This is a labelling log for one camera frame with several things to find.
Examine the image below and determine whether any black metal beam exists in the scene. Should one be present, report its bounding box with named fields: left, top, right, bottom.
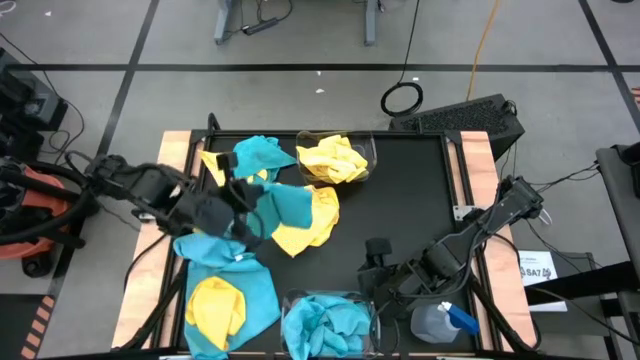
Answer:
left=524, top=260, right=640, bottom=307

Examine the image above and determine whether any gray side table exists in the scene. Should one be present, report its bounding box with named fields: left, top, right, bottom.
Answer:
left=594, top=143, right=640, bottom=301

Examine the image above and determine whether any blue microfiber towel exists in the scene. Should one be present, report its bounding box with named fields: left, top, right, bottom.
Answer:
left=232, top=135, right=297, bottom=184
left=248, top=182, right=315, bottom=240
left=282, top=294, right=372, bottom=360
left=185, top=257, right=282, bottom=360

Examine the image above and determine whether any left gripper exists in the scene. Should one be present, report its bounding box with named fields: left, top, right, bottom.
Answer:
left=192, top=177, right=266, bottom=251

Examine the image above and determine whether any spray bottle with blue trigger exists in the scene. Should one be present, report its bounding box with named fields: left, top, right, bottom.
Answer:
left=410, top=301, right=480, bottom=345

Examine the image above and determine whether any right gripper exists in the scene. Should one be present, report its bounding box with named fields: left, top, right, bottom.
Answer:
left=358, top=262, right=419, bottom=326

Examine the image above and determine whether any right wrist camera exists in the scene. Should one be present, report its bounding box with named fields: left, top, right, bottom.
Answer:
left=366, top=236, right=395, bottom=271

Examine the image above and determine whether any orange and black vacuum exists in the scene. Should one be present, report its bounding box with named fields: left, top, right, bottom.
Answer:
left=0, top=155, right=96, bottom=279

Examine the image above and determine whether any wooden board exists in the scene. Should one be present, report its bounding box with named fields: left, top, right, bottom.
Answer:
left=459, top=130, right=539, bottom=351
left=110, top=130, right=194, bottom=351

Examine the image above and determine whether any clear plastic bin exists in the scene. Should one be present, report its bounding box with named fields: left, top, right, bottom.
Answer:
left=279, top=288, right=382, bottom=360
left=295, top=130, right=378, bottom=185

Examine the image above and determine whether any orange extension cable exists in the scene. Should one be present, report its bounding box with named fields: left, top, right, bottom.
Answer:
left=465, top=0, right=502, bottom=101

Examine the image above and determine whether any white paper sign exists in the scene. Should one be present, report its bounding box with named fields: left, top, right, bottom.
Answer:
left=517, top=249, right=569, bottom=314

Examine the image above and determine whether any gray desk leg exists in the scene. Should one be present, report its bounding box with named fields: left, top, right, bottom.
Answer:
left=213, top=0, right=236, bottom=45
left=363, top=0, right=379, bottom=46

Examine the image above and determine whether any hazard-striped black floor mat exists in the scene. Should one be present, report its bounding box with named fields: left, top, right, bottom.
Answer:
left=0, top=293, right=57, bottom=360

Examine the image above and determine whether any black perforated computer case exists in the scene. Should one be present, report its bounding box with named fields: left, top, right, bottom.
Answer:
left=388, top=93, right=526, bottom=161

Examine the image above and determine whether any coiled black cable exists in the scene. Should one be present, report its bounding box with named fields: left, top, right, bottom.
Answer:
left=379, top=0, right=425, bottom=119

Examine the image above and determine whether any black power strip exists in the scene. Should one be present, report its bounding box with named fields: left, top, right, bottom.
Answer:
left=241, top=17, right=279, bottom=36

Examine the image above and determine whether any black aluminium table frame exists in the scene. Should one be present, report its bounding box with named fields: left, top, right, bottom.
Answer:
left=119, top=113, right=541, bottom=360

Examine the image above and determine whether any black electronic equipment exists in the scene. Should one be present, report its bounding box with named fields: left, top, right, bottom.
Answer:
left=0, top=47, right=69, bottom=161

